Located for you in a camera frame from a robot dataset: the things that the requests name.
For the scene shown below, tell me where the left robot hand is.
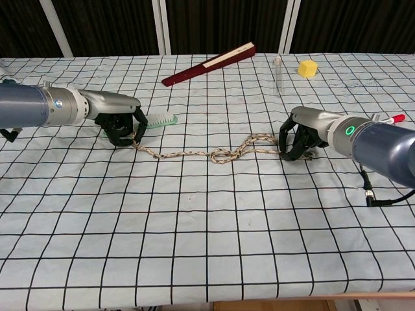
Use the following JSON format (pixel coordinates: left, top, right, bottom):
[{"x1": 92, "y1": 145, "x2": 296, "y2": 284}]
[{"x1": 77, "y1": 89, "x2": 149, "y2": 148}]

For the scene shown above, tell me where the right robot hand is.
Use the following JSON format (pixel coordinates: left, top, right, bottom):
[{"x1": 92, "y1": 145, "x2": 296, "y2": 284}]
[{"x1": 278, "y1": 106, "x2": 344, "y2": 161}]

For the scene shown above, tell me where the beige braided rope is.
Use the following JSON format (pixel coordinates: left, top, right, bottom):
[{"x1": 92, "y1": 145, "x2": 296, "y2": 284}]
[{"x1": 130, "y1": 128, "x2": 314, "y2": 165}]

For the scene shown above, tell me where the yellow foam cube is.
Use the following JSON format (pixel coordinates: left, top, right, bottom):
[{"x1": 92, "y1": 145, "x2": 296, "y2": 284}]
[{"x1": 298, "y1": 60, "x2": 318, "y2": 79}]

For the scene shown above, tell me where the clear plastic tube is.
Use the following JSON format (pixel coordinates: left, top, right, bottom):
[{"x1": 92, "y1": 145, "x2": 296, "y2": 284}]
[{"x1": 273, "y1": 56, "x2": 285, "y2": 97}]

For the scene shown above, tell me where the green toothbrush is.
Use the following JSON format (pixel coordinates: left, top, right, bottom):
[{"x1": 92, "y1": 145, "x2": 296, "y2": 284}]
[{"x1": 102, "y1": 113, "x2": 179, "y2": 137}]

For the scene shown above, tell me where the red whiteboard marker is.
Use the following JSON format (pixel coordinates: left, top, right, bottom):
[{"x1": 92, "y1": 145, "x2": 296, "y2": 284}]
[{"x1": 382, "y1": 113, "x2": 407, "y2": 125}]

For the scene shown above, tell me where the dark red folded fan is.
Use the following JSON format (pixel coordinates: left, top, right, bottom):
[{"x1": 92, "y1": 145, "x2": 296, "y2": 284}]
[{"x1": 161, "y1": 41, "x2": 257, "y2": 87}]

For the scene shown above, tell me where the black curtain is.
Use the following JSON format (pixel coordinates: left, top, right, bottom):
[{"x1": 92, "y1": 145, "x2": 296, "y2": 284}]
[{"x1": 0, "y1": 0, "x2": 415, "y2": 58}]

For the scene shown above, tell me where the checkered white tablecloth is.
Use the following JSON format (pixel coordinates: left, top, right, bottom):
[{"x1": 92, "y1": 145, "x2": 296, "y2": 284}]
[{"x1": 0, "y1": 51, "x2": 415, "y2": 309}]

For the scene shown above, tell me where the white frame post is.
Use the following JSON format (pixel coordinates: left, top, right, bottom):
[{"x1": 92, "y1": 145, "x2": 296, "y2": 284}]
[
  {"x1": 38, "y1": 0, "x2": 73, "y2": 58},
  {"x1": 279, "y1": 0, "x2": 304, "y2": 54},
  {"x1": 152, "y1": 0, "x2": 172, "y2": 55}
]

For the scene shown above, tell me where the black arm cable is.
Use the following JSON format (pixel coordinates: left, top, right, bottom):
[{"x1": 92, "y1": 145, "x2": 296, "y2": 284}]
[{"x1": 359, "y1": 161, "x2": 415, "y2": 207}]

